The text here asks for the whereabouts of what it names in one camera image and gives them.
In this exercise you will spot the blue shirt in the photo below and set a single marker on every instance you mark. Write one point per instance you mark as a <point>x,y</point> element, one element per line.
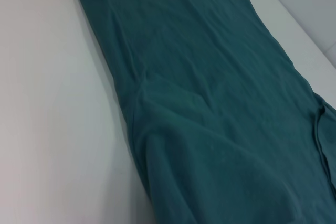
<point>210,103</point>

